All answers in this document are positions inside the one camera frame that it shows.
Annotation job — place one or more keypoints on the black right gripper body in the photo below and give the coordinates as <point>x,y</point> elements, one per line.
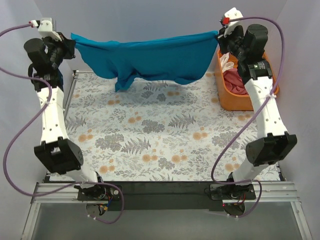
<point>223,42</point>

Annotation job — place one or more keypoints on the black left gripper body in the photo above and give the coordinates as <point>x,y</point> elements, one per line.
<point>67,46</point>

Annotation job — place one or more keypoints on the blue t shirt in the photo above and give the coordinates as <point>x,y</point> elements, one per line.
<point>181,59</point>

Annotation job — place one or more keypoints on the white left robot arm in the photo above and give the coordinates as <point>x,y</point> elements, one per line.
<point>56,151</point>

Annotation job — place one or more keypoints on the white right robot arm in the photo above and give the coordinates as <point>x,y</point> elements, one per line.
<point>273,139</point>

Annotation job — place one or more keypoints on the white t shirt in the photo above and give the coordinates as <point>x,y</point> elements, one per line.
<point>225,63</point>

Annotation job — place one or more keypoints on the pink t shirt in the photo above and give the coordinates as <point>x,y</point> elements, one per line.
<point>233,82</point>

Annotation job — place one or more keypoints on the orange plastic bin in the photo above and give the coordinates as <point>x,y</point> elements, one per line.
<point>228,100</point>

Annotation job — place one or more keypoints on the floral table mat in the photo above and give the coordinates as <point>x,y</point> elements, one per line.
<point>157,130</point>

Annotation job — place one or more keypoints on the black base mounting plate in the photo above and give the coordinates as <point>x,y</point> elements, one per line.
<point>182,195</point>

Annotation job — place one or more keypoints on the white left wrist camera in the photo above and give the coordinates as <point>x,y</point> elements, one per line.
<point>47,28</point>

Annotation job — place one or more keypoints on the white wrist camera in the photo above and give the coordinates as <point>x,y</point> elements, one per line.
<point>47,28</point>
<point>230,21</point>

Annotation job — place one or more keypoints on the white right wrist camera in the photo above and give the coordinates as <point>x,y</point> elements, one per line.
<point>230,21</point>

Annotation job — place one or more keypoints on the aluminium frame rail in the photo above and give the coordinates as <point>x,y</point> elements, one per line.
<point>272,191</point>

